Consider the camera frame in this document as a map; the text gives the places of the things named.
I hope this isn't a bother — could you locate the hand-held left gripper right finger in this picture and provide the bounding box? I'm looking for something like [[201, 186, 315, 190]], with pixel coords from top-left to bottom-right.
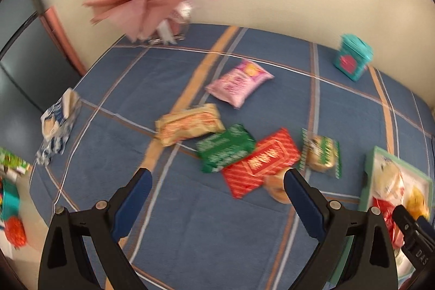
[[284, 167, 398, 290]]

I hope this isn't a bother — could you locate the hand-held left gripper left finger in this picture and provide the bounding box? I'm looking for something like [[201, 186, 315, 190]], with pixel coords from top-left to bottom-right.
[[38, 167, 153, 290]]

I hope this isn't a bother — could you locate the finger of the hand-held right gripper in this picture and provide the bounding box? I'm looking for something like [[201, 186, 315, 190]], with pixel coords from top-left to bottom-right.
[[417, 214, 435, 241], [392, 204, 435, 268]]

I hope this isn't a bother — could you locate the small clear pastry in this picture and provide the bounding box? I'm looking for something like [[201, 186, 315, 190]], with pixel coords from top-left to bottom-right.
[[264, 173, 293, 205]]

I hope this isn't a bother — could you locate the yellow snack packet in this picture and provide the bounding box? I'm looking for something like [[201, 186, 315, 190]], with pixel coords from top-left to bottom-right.
[[404, 183, 429, 221]]

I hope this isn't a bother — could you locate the small red snack packet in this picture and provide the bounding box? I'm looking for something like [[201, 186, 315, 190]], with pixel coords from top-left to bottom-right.
[[372, 197, 405, 248]]

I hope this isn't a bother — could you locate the large red snack packet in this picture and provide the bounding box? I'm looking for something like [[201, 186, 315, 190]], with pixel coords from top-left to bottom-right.
[[222, 128, 301, 199]]

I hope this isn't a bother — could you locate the cream white snack packet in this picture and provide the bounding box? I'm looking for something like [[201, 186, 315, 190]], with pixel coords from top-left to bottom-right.
[[372, 156, 405, 205]]

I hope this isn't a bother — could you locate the teal rimmed white tray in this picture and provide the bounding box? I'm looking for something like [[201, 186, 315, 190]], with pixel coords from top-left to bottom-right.
[[330, 146, 435, 290]]

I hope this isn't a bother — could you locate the tan orange snack packet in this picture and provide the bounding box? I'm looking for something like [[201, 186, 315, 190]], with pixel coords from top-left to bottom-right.
[[155, 103, 226, 147]]

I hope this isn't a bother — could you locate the pink snack packet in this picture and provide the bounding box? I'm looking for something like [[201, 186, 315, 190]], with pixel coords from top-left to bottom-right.
[[205, 59, 275, 109]]

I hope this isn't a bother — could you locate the green striped biscuit packet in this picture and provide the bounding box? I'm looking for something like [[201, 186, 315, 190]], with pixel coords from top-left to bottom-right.
[[301, 128, 341, 179]]

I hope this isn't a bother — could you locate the green snack packet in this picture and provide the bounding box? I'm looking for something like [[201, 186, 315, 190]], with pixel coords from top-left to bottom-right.
[[196, 124, 256, 173]]

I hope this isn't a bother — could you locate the blue white snack packet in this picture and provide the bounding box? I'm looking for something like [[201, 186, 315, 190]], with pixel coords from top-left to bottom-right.
[[36, 88, 82, 166]]

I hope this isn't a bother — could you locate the orange red ball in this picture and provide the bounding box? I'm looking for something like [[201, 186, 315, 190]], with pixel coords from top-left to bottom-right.
[[4, 216, 27, 248]]

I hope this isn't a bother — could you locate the blue plaid cloth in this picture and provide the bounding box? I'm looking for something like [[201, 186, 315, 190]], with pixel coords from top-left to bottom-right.
[[29, 23, 435, 290]]

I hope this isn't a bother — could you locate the teal printed packet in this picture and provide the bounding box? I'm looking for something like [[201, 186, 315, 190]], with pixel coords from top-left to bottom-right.
[[0, 178, 21, 223]]

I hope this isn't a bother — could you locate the green white box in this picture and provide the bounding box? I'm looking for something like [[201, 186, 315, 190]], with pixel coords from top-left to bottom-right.
[[0, 147, 31, 178]]

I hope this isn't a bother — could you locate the teal toy box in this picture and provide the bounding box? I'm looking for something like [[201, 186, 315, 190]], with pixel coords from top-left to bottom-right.
[[333, 34, 374, 82]]

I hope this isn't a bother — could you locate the dark grey panel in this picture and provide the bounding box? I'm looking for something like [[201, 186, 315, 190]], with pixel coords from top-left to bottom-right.
[[0, 0, 85, 121]]

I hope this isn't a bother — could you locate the clear glass vase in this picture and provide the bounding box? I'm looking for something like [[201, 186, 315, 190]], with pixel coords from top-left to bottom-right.
[[150, 1, 192, 45]]

